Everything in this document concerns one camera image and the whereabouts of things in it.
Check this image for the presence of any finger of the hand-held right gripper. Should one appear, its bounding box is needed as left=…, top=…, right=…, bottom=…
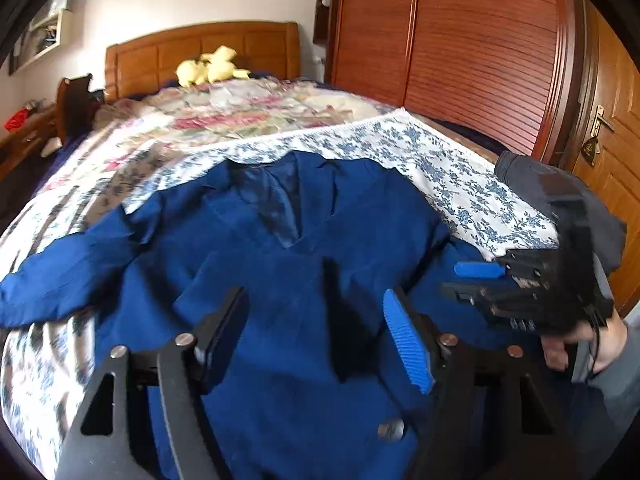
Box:
left=440, top=282, right=543, bottom=332
left=454, top=249, right=556, bottom=282

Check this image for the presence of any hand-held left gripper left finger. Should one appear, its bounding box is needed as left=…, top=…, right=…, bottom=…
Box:
left=55, top=287, right=250, bottom=480

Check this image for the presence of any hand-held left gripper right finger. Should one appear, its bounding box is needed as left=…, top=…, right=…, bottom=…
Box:
left=376, top=287, right=573, bottom=480

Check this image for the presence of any blue suit jacket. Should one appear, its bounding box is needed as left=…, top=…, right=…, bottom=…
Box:
left=0, top=150, right=566, bottom=480

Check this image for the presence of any person's right hand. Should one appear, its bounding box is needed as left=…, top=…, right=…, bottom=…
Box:
left=542, top=317, right=629, bottom=377

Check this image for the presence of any wooden door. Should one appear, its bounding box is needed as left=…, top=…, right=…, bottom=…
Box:
left=570, top=10, right=640, bottom=317

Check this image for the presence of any dark grey cloth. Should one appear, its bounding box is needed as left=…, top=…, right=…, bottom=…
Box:
left=495, top=150, right=628, bottom=273

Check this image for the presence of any blue and white floral cloth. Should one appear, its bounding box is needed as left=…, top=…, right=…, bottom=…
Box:
left=125, top=107, right=562, bottom=262

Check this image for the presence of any dark hanging key tag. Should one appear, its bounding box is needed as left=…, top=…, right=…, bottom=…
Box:
left=580, top=132, right=602, bottom=166

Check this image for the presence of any pink floral quilt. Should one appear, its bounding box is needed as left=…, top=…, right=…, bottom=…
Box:
left=0, top=77, right=401, bottom=480

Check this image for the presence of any wooden slatted wardrobe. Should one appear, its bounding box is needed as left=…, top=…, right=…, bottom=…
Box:
left=312, top=0, right=587, bottom=161

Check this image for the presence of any yellow plush toy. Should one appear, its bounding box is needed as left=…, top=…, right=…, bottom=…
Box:
left=176, top=46, right=251, bottom=86

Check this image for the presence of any dark wooden chair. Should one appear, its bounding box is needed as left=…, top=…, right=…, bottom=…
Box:
left=56, top=74, right=106, bottom=144

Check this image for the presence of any wooden nightstand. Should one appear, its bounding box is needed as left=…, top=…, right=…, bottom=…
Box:
left=0, top=105, right=62, bottom=183

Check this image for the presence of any wooden bed headboard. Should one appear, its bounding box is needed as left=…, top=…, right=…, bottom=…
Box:
left=105, top=21, right=301, bottom=104

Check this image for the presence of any brass door handle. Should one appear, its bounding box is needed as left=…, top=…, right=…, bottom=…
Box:
left=590, top=105, right=616, bottom=134

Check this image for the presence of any white wall shelf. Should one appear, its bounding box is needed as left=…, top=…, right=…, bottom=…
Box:
left=10, top=0, right=77, bottom=74

